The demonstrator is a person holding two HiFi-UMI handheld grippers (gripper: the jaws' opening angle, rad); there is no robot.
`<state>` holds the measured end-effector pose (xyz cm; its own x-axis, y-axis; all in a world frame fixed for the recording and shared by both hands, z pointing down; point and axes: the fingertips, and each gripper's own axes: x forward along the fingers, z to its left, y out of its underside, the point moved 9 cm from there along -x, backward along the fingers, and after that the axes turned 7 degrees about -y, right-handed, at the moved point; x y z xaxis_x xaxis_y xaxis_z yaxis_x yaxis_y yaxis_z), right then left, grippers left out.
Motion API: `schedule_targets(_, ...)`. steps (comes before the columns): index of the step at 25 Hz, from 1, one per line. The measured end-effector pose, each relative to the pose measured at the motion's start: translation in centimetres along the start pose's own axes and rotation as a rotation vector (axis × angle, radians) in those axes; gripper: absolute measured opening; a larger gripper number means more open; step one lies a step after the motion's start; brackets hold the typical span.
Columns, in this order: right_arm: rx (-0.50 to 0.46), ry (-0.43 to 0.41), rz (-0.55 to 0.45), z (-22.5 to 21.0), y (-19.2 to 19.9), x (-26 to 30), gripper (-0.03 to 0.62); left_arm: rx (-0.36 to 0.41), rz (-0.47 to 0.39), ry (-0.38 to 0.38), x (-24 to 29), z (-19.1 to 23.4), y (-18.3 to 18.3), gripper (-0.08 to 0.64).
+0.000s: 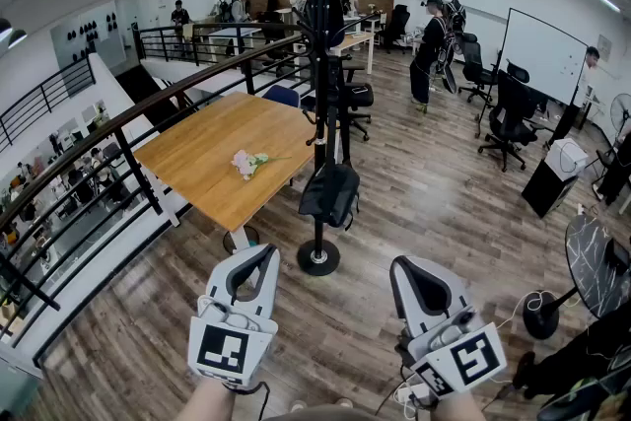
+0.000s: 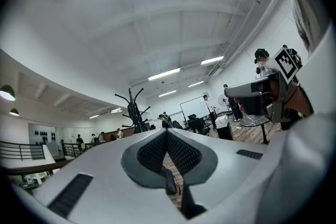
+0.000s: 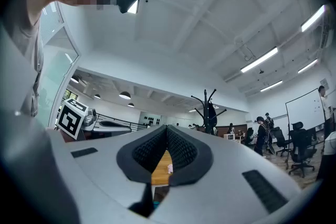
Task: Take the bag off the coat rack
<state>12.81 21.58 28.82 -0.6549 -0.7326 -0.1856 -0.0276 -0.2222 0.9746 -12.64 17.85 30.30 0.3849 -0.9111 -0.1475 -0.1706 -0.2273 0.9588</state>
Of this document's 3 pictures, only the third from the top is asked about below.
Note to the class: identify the white boxy monitor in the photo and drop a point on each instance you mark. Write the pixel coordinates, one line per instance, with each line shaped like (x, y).
(230, 137)

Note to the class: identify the wooden table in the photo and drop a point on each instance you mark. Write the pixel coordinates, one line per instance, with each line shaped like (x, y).
(161, 170)

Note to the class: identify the person's shirt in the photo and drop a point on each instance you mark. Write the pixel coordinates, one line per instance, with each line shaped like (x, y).
(23, 42)

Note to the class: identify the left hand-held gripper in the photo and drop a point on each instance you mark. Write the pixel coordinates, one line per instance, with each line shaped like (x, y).
(69, 120)

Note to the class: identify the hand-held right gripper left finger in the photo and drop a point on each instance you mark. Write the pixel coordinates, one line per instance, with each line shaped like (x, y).
(99, 165)

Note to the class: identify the black railing with wooden rail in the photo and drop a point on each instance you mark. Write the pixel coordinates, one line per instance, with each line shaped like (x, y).
(123, 122)

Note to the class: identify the dark navy cloth bag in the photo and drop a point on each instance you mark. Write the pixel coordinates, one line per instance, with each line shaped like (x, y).
(212, 115)

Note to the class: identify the whiteboard on stand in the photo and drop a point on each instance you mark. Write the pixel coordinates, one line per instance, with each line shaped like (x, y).
(305, 110)

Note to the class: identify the frosted glass partition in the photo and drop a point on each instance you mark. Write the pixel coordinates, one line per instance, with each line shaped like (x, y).
(56, 68)

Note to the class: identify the black office chair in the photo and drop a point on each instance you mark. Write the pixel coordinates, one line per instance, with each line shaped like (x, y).
(249, 136)
(281, 139)
(302, 147)

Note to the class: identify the pink artificial flower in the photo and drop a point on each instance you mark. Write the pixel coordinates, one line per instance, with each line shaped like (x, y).
(170, 168)

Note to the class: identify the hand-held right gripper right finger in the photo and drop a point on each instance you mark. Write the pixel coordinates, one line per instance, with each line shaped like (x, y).
(228, 165)

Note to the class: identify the wall panel with black helmets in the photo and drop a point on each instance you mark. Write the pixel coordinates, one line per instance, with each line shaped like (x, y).
(149, 119)

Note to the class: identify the black dome pendant lamp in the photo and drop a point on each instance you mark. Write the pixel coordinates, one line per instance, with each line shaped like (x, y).
(125, 95)
(131, 105)
(97, 96)
(74, 79)

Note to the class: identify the wall air conditioner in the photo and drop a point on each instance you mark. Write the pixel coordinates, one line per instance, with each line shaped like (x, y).
(326, 36)

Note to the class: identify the black coat rack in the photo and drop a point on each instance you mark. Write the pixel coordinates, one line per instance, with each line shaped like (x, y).
(205, 112)

